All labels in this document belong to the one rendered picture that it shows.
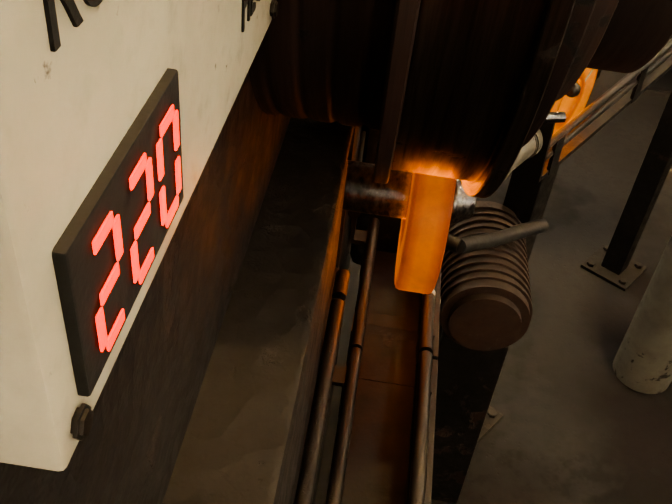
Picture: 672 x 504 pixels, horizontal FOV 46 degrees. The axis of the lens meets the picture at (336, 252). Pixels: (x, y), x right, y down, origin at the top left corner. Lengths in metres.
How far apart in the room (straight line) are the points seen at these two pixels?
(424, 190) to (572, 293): 1.34
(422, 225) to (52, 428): 0.47
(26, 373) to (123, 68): 0.07
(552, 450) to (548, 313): 0.38
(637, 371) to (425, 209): 1.17
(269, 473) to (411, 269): 0.28
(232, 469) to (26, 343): 0.27
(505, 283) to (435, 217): 0.47
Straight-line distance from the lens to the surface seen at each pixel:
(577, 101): 1.20
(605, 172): 2.43
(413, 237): 0.63
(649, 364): 1.72
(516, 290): 1.09
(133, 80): 0.20
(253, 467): 0.42
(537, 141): 1.10
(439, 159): 0.47
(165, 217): 0.22
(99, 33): 0.18
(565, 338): 1.83
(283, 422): 0.44
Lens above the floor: 1.22
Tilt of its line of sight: 40 degrees down
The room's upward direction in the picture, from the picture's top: 7 degrees clockwise
